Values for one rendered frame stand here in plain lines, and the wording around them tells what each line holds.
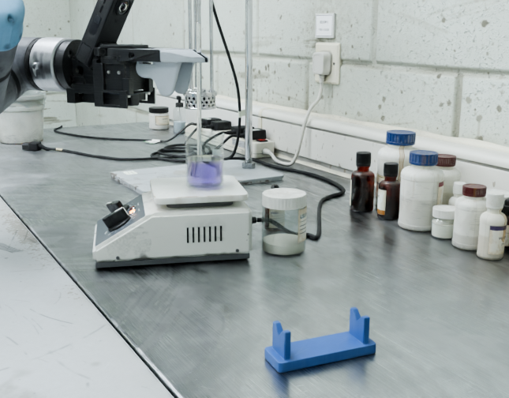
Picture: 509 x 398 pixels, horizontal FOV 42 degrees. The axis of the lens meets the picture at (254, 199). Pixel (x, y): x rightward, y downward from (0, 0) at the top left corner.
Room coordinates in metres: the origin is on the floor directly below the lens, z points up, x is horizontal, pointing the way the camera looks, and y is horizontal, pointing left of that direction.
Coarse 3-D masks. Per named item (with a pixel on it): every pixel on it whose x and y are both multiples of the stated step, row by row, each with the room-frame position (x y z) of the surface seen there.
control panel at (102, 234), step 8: (136, 200) 0.89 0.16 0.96; (136, 208) 0.85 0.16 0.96; (104, 216) 0.90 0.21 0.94; (136, 216) 0.81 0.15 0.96; (104, 224) 0.86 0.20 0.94; (128, 224) 0.80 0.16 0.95; (96, 232) 0.84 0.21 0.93; (104, 232) 0.82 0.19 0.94; (112, 232) 0.80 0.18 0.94; (96, 240) 0.81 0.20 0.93; (104, 240) 0.79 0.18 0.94
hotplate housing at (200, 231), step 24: (144, 216) 0.79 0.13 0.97; (168, 216) 0.80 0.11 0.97; (192, 216) 0.80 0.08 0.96; (216, 216) 0.81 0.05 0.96; (240, 216) 0.81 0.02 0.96; (120, 240) 0.78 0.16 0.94; (144, 240) 0.79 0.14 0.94; (168, 240) 0.80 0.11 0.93; (192, 240) 0.80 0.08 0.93; (216, 240) 0.81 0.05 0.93; (240, 240) 0.81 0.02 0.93; (96, 264) 0.78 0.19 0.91; (120, 264) 0.79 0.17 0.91; (144, 264) 0.79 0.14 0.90
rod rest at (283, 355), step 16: (352, 320) 0.58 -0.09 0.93; (368, 320) 0.56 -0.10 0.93; (272, 336) 0.55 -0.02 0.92; (288, 336) 0.53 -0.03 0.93; (320, 336) 0.58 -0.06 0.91; (336, 336) 0.58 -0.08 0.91; (352, 336) 0.58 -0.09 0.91; (368, 336) 0.56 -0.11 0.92; (272, 352) 0.55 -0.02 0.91; (288, 352) 0.53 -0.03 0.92; (304, 352) 0.55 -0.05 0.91; (320, 352) 0.55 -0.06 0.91; (336, 352) 0.55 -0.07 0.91; (352, 352) 0.55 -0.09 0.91; (368, 352) 0.56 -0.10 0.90; (288, 368) 0.53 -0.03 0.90
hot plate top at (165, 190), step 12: (156, 180) 0.90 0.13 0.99; (168, 180) 0.90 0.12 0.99; (180, 180) 0.90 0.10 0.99; (228, 180) 0.90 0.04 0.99; (156, 192) 0.83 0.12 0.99; (168, 192) 0.83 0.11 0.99; (180, 192) 0.83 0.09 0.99; (192, 192) 0.83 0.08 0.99; (204, 192) 0.83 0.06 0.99; (216, 192) 0.83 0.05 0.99; (228, 192) 0.83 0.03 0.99; (240, 192) 0.83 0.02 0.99; (168, 204) 0.80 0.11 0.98
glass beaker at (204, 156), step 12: (192, 132) 0.88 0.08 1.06; (204, 132) 0.89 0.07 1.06; (216, 132) 0.89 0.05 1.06; (192, 144) 0.84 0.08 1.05; (204, 144) 0.84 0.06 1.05; (216, 144) 0.85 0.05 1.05; (192, 156) 0.84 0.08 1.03; (204, 156) 0.84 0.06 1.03; (216, 156) 0.85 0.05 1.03; (192, 168) 0.84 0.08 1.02; (204, 168) 0.84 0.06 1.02; (216, 168) 0.85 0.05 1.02; (192, 180) 0.85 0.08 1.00; (204, 180) 0.84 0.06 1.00; (216, 180) 0.85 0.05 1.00
